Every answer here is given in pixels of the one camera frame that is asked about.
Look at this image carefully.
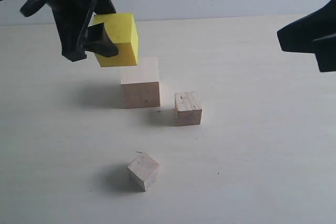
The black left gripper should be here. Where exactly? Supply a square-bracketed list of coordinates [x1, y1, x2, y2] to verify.
[20, 0, 118, 62]

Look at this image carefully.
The yellow cube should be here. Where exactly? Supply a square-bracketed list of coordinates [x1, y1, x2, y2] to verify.
[93, 13, 139, 67]

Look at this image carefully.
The large light wooden cube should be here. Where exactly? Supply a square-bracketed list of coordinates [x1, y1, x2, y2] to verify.
[120, 57, 161, 109]

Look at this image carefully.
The medium wooden cube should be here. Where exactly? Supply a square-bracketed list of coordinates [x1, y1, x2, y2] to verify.
[174, 91, 203, 126]

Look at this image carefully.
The small pale wooden cube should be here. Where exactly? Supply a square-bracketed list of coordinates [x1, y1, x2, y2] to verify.
[127, 153, 160, 191]

